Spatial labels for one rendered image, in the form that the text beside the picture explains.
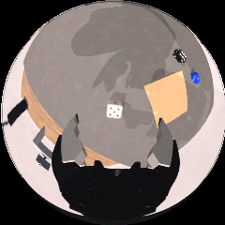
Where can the blue die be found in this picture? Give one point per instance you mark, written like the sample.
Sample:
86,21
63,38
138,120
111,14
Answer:
195,77

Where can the tan flat mat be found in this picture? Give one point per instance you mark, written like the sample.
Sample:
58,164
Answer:
168,96

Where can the white die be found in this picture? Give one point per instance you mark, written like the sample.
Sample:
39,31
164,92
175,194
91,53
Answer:
114,109

